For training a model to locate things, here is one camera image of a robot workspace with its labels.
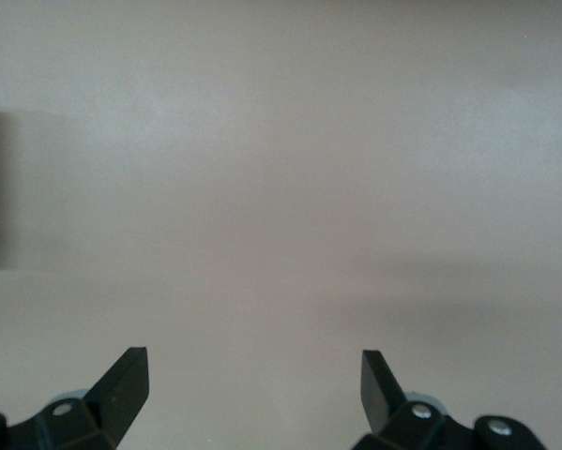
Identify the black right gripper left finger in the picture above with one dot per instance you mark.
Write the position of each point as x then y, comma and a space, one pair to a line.
107, 412

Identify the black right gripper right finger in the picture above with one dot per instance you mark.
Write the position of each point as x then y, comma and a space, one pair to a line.
393, 422

